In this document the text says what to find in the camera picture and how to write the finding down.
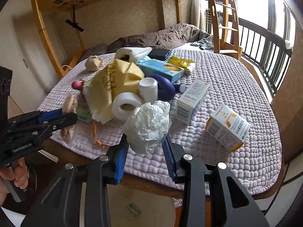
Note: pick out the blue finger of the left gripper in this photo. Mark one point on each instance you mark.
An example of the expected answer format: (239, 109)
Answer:
(46, 128)
(39, 116)

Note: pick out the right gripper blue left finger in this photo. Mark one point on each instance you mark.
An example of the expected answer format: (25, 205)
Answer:
(121, 159)

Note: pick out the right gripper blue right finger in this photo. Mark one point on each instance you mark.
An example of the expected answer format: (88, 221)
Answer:
(173, 154)

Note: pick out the green lid gum bottle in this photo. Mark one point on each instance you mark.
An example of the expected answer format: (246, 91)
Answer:
(83, 110)

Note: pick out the white plastic bag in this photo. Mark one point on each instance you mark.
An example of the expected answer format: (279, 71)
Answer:
(147, 126)

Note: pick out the green Doublemint gum bottle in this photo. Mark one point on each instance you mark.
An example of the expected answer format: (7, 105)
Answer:
(134, 210)

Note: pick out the white orange vitamin box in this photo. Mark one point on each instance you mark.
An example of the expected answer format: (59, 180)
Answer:
(228, 128)

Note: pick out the person's left hand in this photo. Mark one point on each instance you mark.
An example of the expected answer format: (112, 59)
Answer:
(18, 176)

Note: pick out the pink elephant toy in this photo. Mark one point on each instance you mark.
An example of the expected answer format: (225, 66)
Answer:
(78, 85)

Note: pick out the white blue medicine box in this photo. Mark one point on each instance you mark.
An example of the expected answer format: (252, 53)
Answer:
(191, 100)

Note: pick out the white toilet paper roll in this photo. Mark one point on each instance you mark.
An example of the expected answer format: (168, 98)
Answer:
(124, 104)

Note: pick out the lavender quilted blanket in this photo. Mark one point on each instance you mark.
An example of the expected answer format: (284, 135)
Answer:
(257, 163)

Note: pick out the dark purple round object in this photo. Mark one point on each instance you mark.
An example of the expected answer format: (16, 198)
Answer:
(167, 90)

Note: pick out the beige crumpled paper ball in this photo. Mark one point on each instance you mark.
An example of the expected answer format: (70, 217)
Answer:
(93, 63)

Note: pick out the white pill bottle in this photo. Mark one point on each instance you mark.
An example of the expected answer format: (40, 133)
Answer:
(148, 89)

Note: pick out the yellow paper shopping bag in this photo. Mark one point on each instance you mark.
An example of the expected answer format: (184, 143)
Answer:
(100, 91)

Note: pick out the grey pillow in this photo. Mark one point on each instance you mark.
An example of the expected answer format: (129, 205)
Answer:
(99, 49)

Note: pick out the yellow packet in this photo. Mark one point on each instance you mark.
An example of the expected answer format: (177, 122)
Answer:
(187, 64)

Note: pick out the teal blue flat box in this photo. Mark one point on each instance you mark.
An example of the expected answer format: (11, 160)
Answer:
(154, 66)

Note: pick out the white black fabric item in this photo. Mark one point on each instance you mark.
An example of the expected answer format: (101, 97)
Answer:
(133, 54)

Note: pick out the grey cloth on bed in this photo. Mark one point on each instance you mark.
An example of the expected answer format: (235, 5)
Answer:
(205, 43)

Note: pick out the brown rumpled duvet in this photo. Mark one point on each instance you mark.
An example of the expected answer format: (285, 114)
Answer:
(168, 38)

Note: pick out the wooden bed ladder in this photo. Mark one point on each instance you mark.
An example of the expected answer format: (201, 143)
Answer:
(225, 26)

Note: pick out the dark balcony railing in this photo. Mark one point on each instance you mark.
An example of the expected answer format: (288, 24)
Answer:
(265, 50)

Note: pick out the black wall bracket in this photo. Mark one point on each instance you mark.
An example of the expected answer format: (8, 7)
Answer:
(73, 22)

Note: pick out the wooden bunk bed frame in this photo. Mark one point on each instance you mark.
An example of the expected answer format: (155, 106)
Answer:
(129, 13)

